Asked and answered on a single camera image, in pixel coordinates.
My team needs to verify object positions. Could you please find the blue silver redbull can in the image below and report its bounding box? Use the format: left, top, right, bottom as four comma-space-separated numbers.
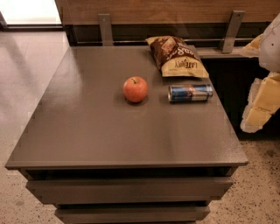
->
168, 84, 213, 102

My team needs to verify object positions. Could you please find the lower grey drawer front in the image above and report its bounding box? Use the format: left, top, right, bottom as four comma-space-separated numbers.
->
55, 206, 210, 224

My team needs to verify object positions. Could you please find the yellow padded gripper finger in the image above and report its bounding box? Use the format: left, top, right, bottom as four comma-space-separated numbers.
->
241, 34, 263, 58
241, 72, 280, 133

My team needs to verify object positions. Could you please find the left metal wall bracket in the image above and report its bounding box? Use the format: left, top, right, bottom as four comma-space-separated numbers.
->
98, 13, 114, 46

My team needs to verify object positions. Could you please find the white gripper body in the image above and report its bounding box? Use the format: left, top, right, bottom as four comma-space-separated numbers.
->
259, 13, 280, 73

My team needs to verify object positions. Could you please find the right metal wall bracket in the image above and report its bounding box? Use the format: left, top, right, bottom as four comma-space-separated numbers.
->
220, 10, 245, 53

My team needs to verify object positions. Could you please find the grey drawer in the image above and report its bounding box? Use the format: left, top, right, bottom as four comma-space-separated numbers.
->
55, 206, 210, 224
26, 178, 233, 205

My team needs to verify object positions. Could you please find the brown yellow chip bag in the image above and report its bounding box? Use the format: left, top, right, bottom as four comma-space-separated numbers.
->
149, 42, 209, 78

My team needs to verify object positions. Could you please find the horizontal metal rail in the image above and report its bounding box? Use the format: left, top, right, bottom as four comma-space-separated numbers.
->
76, 36, 253, 47

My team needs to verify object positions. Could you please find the upper grey drawer front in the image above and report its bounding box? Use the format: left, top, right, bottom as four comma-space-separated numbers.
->
26, 178, 233, 205

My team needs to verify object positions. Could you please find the grey drawer cabinet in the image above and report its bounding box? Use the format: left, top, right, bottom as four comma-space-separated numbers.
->
6, 46, 248, 210

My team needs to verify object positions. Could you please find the red apple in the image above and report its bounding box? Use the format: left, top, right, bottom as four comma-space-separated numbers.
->
122, 76, 148, 103

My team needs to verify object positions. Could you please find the metal wall bracket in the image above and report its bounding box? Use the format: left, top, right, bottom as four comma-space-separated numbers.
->
98, 13, 114, 46
220, 10, 245, 53

